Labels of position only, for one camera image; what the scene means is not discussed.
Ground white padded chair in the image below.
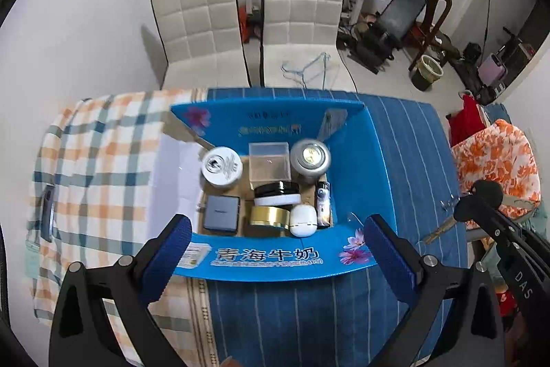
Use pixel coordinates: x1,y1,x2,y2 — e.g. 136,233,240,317
150,0,251,88
260,0,356,92

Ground white power adapter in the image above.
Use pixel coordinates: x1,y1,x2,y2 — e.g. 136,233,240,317
203,196,241,234

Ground right white padded chair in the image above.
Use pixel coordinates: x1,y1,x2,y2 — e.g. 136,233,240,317
260,0,356,92

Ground brown wooden chair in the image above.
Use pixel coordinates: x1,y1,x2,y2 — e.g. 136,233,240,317
408,0,458,72

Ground clear acrylic cube box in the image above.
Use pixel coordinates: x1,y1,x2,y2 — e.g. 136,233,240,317
248,142,291,189

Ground black smartphone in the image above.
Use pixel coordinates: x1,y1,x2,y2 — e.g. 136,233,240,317
40,184,55,242

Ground white jar black lid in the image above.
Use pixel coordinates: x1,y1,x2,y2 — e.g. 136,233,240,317
254,181,301,207

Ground blue striped tablecloth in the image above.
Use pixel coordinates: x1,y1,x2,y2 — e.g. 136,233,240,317
186,88,467,366

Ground orange floral cushion chair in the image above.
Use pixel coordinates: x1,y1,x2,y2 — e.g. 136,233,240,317
451,119,542,220

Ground black car key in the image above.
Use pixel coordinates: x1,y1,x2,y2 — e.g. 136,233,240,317
422,194,470,245

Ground white earbuds case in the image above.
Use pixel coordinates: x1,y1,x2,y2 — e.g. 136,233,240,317
289,204,318,238

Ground round metal lid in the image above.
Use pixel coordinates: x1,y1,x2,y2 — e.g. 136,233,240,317
249,206,290,229

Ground silver round tin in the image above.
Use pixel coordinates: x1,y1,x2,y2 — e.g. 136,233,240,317
290,139,331,184

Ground red bag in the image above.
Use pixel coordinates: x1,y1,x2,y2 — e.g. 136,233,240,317
445,91,487,147

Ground wire clothes hangers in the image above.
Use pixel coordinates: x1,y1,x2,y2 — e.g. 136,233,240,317
280,52,331,90

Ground plaid checkered cloth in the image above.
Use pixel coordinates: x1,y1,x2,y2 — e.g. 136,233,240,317
25,87,217,367

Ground white round printed tin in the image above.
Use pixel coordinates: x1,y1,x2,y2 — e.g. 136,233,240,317
201,146,243,190

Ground dark waste bin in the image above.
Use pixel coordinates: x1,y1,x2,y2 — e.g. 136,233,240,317
411,55,444,91

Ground black weight bench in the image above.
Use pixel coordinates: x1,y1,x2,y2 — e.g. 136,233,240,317
350,0,426,75

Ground blue cardboard box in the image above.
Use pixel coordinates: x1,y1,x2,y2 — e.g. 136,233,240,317
147,97,396,282

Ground pink suitcase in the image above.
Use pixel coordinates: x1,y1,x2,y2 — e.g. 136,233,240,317
478,53,507,86

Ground left white padded chair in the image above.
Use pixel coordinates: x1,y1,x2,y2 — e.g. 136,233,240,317
150,0,251,88

